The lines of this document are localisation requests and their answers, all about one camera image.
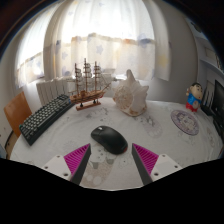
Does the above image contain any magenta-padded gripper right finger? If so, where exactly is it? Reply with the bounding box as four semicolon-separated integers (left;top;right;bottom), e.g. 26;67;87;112
131;142;184;186

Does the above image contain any large white conch shell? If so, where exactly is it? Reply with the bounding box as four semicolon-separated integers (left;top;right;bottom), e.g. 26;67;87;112
112;68;150;118

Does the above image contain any white radiator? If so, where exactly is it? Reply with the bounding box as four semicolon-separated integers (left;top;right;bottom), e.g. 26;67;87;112
35;71;118;106

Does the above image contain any brown wooden chair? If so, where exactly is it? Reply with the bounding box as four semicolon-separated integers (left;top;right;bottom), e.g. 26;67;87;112
2;91;34;160

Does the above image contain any black keyboard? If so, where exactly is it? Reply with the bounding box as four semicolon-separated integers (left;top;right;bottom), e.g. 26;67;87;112
18;94;76;147

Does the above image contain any white printed tablecloth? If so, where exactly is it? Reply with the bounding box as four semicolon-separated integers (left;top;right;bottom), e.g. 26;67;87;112
9;96;224;191

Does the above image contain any black router with antennas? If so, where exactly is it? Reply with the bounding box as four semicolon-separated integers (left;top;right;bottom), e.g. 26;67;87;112
200;79;216;117

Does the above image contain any cartoon boy figurine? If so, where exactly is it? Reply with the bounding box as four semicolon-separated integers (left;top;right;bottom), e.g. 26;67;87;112
185;82;204;113

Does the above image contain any round purple mouse pad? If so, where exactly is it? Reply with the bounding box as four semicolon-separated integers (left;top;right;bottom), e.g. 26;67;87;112
170;109;201;137

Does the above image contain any wooden model sailing ship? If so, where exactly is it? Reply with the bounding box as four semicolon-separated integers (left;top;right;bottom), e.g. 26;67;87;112
68;57;111;112

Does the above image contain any white star-print curtain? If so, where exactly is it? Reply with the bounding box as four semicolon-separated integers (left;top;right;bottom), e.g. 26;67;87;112
14;0;173;90

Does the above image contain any black monitor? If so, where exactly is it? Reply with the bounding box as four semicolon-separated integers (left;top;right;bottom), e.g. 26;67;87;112
211;79;224;122

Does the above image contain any white shelf unit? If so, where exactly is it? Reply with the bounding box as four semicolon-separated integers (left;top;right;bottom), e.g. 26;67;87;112
185;15;224;75

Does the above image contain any black computer mouse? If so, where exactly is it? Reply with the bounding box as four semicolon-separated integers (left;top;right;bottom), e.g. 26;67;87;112
90;125;129;156

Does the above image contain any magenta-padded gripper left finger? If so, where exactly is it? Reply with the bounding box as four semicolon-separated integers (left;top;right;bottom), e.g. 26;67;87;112
42;143;92;186

